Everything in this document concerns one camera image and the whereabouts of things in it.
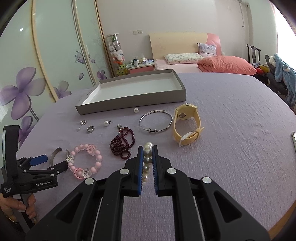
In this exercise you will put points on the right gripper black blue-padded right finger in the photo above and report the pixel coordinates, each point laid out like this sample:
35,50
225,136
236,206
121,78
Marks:
202,209

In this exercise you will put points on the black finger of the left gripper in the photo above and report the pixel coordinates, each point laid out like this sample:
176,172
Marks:
49,172

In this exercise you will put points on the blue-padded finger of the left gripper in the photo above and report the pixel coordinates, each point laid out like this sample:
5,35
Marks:
27,163

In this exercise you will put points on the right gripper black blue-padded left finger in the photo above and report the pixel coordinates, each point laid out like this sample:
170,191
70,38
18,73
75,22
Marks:
93,210

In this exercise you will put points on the small silver flower earring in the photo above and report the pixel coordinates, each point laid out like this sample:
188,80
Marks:
81,124

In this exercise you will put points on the pearl stud earring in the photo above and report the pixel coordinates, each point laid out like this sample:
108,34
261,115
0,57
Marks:
107,122

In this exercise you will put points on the silver bangle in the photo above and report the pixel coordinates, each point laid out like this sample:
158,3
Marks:
156,121

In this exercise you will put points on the yellow wrist watch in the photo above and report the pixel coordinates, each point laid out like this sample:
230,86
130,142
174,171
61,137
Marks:
187,126

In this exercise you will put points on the person's left hand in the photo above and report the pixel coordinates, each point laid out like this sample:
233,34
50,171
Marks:
9,204

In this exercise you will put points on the lilac tablecloth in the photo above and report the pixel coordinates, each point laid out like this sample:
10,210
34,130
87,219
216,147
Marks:
246,147

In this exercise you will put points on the sliding floral wardrobe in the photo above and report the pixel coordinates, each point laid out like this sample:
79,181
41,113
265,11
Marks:
49,50

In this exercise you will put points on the green plush toy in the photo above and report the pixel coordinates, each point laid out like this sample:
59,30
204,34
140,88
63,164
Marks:
121,70

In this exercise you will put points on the clear tube of plush toys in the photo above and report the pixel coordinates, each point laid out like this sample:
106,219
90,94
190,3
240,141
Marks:
116,53

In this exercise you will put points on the grey cardboard tray box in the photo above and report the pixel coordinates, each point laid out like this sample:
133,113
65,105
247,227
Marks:
133,90

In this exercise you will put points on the white mug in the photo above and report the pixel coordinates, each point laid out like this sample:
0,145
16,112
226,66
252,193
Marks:
136,62

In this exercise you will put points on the pink white nightstand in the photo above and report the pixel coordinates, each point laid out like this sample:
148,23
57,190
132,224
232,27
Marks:
141,68

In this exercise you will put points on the folded coral duvet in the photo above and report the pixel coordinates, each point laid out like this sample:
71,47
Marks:
226,64

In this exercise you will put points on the floral white pillow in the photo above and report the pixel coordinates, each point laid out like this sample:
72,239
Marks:
183,58

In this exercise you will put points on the blue plush clothing pile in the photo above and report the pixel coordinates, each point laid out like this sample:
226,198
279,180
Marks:
281,78

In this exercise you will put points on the lilac patterned pillow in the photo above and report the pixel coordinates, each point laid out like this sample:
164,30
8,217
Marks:
206,50

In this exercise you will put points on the bed with pink sheet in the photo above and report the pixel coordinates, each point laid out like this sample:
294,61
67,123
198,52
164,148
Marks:
191,52

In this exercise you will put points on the dark wooden chair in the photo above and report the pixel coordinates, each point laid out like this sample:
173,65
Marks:
253,54

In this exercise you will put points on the white air conditioner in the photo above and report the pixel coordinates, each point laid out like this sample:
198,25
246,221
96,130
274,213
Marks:
244,3

